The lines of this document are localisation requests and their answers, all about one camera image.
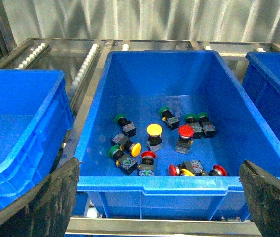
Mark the green button pair left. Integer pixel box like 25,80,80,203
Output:
184,113,203,139

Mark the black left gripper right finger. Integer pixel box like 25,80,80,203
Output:
239,160,280,237

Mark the white roller track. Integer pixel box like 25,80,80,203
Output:
68,43,100,100

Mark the green button far left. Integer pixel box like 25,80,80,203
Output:
114,113,137,138

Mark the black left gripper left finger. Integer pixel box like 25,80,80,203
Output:
0,158,80,237

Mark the green button pair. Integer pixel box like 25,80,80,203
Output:
184,113,203,139
197,112,217,138

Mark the blue empty middle bin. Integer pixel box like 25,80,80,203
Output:
242,52,280,141

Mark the green button top middle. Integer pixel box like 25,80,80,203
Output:
158,106,180,130

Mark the yellow button lying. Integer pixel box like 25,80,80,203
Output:
112,133,142,157

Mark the red button with yellow clip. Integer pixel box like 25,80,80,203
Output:
168,160,207,177

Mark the yellow button upright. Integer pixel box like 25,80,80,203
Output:
146,124,163,152

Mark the green button lower left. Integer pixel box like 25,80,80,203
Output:
108,145,138,175

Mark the blue bin with buttons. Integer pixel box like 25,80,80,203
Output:
75,51,280,220

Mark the red button at bin edge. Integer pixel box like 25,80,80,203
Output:
209,164,228,176

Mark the metal rack frame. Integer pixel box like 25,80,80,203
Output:
0,38,280,237

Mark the blue bin far left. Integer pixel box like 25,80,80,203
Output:
0,69,74,210

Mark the green button pair right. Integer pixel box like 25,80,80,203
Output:
197,112,217,138

